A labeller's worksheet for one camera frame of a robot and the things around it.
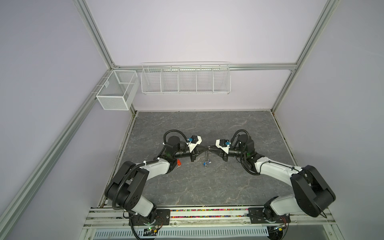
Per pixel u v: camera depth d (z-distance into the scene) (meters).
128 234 0.71
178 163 0.93
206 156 0.88
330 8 0.70
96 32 0.77
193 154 0.72
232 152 0.72
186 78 0.98
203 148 0.77
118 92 0.99
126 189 0.44
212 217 0.75
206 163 0.94
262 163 0.60
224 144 0.67
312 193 0.43
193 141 0.69
